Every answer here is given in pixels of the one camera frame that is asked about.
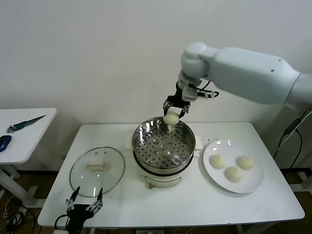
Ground white floor power strip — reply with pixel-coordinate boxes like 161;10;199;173
135;229;169;234

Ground tangled floor cables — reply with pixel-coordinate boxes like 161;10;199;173
0;192;37;232

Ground white main table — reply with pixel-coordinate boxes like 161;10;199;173
38;121;306;234

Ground white side table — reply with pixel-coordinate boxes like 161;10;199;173
0;108;58;209

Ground white electric cooker base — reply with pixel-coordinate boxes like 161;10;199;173
124;135;204;190

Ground white metal frame foot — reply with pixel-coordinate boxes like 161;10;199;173
291;169;312;195

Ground blue plastic object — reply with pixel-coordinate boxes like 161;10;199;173
0;135;12;153

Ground white round plate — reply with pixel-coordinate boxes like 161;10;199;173
202;139;265;195

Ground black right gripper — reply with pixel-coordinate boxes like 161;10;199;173
162;81;191;119

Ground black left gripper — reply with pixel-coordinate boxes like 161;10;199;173
65;186;103;231

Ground glass lid with cream handle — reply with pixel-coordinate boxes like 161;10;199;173
69;146;126;197

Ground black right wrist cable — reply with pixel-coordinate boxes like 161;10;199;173
189;79;220;99

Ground stainless steel steamer basket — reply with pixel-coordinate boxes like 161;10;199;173
132;117;196;171

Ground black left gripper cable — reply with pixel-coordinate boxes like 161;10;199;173
54;214;69;231

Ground green handled knife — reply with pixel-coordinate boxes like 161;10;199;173
6;114;47;134

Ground white steamed baozi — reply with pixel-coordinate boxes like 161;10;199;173
210;154;227;169
163;111;180;127
225;165;244;183
236;155;255;171

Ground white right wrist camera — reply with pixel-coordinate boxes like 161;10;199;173
182;86;198;101

